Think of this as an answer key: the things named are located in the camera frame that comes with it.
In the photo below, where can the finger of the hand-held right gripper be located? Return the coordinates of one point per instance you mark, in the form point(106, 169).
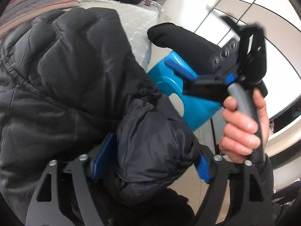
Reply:
point(231, 78)

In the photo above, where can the stack of folded clothes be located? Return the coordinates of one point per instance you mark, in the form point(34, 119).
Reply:
point(47, 0)

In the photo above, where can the black quilted puffer jacket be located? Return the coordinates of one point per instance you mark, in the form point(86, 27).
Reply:
point(70, 87)

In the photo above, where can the grey quilted mattress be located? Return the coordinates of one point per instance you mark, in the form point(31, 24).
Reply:
point(136, 18)

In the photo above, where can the person's right hand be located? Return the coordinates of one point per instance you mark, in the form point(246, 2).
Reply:
point(237, 136)

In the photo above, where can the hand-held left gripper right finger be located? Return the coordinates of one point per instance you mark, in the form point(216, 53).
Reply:
point(204, 168)

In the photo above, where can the white beige wardrobe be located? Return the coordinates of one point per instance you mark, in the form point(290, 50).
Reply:
point(277, 11)

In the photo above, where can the blue plastic stool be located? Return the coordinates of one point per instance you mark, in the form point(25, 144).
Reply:
point(197, 108)

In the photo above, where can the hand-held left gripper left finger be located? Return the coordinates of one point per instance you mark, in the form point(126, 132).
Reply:
point(103, 156)

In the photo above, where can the small multicoloured object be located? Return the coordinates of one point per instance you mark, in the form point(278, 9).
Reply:
point(148, 2)

